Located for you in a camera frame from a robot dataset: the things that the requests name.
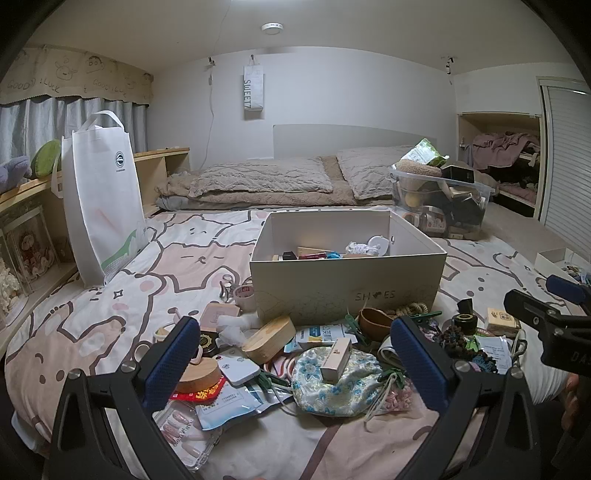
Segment pink bead packet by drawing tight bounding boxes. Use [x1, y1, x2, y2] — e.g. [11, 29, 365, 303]
[383, 383, 417, 412]

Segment white tote bag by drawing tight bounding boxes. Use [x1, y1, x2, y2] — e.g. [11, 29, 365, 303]
[52, 111, 149, 288]

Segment grey curtain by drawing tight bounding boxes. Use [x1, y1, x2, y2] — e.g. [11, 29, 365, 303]
[0, 98, 148, 168]

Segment beige fluffy pillow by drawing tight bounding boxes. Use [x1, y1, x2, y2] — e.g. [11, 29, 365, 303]
[188, 157, 334, 199]
[336, 145, 433, 200]

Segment hanging white paper bag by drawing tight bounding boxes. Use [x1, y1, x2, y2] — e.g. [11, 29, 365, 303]
[243, 65, 265, 122]

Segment small white square case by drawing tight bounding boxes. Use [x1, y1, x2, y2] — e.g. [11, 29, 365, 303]
[216, 348, 260, 388]

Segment white wall cable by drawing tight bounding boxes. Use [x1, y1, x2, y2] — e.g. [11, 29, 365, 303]
[202, 56, 218, 163]

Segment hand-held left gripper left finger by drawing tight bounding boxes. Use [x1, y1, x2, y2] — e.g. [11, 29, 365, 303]
[44, 316, 200, 480]

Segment dark bead bracelet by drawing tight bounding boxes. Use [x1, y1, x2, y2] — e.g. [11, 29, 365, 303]
[436, 324, 467, 356]

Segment clear display case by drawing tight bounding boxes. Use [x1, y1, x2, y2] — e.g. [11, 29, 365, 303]
[0, 212, 61, 325]

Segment green plush toy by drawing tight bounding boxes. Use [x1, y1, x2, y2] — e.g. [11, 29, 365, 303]
[30, 140, 62, 179]

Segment clear plastic storage bin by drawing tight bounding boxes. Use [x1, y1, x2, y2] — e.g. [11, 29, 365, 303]
[390, 164, 491, 240]

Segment beige rope coil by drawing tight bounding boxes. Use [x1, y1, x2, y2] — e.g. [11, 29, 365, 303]
[394, 302, 428, 319]

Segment round wooden block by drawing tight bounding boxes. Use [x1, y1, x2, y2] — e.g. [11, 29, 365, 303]
[178, 356, 223, 394]

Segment blue white mask packet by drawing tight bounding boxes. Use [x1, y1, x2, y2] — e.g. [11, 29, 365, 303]
[194, 385, 264, 431]

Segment white headboard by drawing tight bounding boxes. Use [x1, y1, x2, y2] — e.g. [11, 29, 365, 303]
[273, 124, 439, 161]

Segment pile of clothes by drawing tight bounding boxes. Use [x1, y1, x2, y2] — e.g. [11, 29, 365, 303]
[470, 132, 541, 169]

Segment black tin with gold emblem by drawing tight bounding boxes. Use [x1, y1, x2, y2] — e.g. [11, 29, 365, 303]
[198, 330, 225, 359]

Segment press-on nails packet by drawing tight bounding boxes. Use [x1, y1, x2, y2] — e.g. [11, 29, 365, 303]
[152, 399, 223, 472]

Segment beige blanket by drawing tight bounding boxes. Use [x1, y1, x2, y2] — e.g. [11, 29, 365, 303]
[154, 156, 398, 211]

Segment oval wooden box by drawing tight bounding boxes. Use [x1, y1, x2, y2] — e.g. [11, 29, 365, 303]
[241, 316, 297, 366]

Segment white tissue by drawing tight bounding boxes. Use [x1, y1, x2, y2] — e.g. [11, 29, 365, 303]
[216, 311, 262, 346]

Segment purple plush toy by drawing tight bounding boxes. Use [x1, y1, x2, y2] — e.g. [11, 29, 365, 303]
[0, 155, 33, 194]

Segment white paper receipt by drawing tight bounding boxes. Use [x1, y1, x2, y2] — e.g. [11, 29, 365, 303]
[475, 335, 513, 375]

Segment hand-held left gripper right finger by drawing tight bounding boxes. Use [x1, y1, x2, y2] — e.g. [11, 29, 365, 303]
[390, 316, 555, 480]

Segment pink square card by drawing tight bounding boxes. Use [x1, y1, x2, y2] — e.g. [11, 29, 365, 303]
[199, 302, 242, 331]

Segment tape roll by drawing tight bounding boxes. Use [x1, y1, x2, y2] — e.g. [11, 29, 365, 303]
[232, 284, 257, 311]

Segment light wooden shelf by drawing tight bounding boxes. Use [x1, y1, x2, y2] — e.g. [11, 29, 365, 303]
[0, 148, 191, 333]

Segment black round jar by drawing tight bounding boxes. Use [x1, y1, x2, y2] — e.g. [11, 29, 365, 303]
[452, 314, 479, 338]

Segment blue white paper packet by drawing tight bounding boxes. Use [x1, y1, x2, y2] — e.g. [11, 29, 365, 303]
[283, 323, 354, 354]

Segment white cardboard shoe box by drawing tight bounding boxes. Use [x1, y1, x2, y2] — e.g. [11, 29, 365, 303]
[249, 209, 448, 326]

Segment brown leather piece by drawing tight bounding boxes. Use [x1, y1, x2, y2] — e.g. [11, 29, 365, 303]
[357, 308, 398, 343]

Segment white louvered door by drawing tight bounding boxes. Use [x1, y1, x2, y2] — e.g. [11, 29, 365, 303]
[537, 76, 591, 253]

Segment wooden closet niche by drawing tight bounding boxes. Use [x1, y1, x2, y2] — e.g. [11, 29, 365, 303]
[457, 113, 542, 219]

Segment beige printed valance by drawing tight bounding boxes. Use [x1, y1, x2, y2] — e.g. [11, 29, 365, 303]
[0, 44, 154, 106]

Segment small beige printed box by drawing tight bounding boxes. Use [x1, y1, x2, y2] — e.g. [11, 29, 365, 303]
[485, 308, 522, 337]

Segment floral fabric pouch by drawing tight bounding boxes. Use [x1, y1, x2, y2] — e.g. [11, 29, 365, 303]
[291, 347, 384, 417]

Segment small cream rectangular box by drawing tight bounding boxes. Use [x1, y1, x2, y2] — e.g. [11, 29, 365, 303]
[320, 337, 353, 383]

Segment green snack packet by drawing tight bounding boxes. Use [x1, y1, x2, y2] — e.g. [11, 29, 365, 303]
[406, 138, 450, 168]

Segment cartoon printed bed sheet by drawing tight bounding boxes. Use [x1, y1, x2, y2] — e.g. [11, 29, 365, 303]
[4, 208, 591, 480]

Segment white open box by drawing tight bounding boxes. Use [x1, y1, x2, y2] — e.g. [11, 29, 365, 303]
[534, 248, 591, 278]

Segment teal knit piece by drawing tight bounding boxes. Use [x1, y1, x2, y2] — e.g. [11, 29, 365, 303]
[468, 351, 498, 375]

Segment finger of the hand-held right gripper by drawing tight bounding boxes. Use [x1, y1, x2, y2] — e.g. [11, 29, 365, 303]
[503, 289, 585, 332]
[546, 274, 591, 305]

